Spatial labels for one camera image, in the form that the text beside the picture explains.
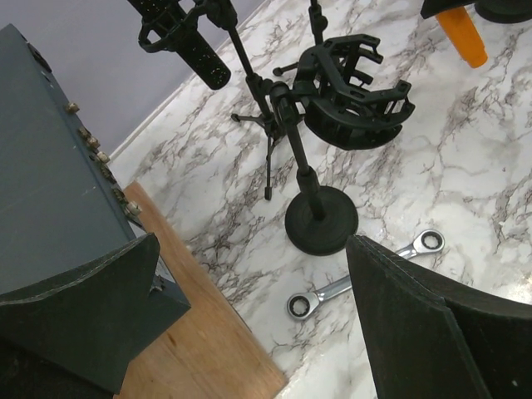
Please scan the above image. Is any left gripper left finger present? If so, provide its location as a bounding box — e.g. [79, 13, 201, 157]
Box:
[1, 234, 160, 398]

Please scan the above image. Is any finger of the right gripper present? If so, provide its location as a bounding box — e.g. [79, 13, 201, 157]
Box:
[420, 0, 475, 19]

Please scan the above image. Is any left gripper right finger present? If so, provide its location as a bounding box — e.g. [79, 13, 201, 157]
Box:
[346, 235, 531, 398]

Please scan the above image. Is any orange toy microphone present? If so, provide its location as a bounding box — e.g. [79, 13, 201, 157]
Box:
[436, 7, 488, 68]

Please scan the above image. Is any black round-base shock-mount stand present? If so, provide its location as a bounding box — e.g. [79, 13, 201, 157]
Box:
[268, 33, 415, 256]

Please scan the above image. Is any black tripod clip stand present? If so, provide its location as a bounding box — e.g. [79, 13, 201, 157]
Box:
[273, 0, 328, 76]

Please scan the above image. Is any black round-base clip stand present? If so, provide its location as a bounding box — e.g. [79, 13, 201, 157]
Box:
[475, 0, 532, 24]

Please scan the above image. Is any black microphone silver grille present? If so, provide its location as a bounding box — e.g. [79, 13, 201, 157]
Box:
[130, 1, 231, 90]

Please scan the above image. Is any silver ratchet wrench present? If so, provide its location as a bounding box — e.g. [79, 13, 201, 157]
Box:
[287, 229, 446, 321]

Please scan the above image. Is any wooden board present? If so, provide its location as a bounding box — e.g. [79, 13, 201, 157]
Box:
[118, 182, 288, 398]

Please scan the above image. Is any dark rack-mount equipment case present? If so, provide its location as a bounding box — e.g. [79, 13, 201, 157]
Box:
[0, 23, 192, 395]

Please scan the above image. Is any black tripod shock-mount stand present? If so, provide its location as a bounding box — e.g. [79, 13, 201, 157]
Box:
[136, 0, 308, 202]

